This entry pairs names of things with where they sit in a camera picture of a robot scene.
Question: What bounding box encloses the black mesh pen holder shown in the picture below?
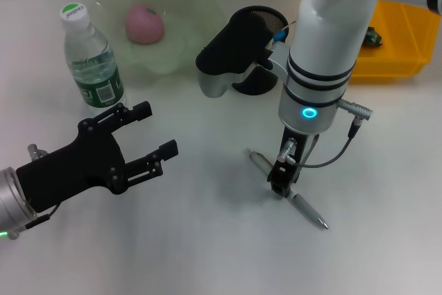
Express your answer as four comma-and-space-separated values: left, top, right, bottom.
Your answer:
229, 6, 290, 96

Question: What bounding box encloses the green plastic wrapper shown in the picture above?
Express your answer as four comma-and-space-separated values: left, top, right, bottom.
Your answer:
362, 27, 384, 48

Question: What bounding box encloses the grey ballpoint pen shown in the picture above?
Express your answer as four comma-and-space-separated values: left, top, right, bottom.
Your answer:
245, 149, 329, 230

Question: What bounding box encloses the green glass fruit plate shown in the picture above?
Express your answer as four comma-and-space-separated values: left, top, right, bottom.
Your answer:
95, 0, 224, 75

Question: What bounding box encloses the yellow plastic bin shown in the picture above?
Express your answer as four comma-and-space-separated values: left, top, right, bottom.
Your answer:
347, 0, 442, 84

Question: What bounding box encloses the pink toy peach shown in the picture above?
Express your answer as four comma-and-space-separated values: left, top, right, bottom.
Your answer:
124, 3, 165, 45

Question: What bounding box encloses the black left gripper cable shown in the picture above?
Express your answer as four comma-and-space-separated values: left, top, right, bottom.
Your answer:
6, 143, 59, 240

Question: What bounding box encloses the clear water bottle green label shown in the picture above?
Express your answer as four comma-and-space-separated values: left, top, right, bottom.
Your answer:
60, 3, 128, 109

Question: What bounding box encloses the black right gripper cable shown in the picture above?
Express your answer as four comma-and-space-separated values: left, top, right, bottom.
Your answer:
276, 99, 376, 169

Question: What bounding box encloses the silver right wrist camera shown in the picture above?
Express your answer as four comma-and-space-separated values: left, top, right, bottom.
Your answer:
195, 15, 289, 98

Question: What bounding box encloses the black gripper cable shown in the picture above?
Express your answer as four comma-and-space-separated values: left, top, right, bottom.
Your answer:
6, 143, 59, 240
276, 99, 376, 169

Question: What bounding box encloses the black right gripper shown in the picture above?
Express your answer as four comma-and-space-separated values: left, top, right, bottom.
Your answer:
267, 127, 319, 198

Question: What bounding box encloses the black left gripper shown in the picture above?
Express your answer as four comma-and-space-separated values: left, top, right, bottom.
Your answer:
16, 100, 180, 213

